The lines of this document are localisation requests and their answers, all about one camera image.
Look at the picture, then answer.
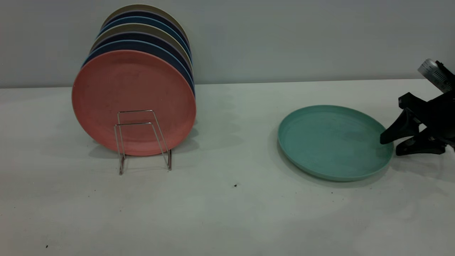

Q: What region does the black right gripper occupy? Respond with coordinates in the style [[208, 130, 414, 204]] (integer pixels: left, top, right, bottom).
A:
[[380, 89, 455, 156]]

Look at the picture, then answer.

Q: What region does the green round plate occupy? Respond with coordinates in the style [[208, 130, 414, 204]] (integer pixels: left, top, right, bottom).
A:
[[277, 105, 394, 182]]

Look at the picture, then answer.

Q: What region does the pink round plate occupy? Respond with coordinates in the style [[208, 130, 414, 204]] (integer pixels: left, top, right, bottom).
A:
[[72, 50, 197, 157]]

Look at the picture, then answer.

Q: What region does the dark blue round plate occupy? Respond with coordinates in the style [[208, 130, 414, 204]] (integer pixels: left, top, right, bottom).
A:
[[82, 40, 196, 96]]

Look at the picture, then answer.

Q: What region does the beige round plate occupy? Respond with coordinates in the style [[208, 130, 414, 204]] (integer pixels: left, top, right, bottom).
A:
[[102, 4, 190, 39], [91, 23, 193, 68]]

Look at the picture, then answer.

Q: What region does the teal blue round plate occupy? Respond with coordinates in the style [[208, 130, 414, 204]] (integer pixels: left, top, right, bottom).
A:
[[97, 16, 192, 59]]

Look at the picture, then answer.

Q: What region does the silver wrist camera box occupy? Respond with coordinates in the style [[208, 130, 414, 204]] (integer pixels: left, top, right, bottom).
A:
[[418, 59, 455, 94]]

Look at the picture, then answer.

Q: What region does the metal wire plate rack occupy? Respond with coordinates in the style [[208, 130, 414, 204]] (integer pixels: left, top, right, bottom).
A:
[[114, 110, 173, 176]]

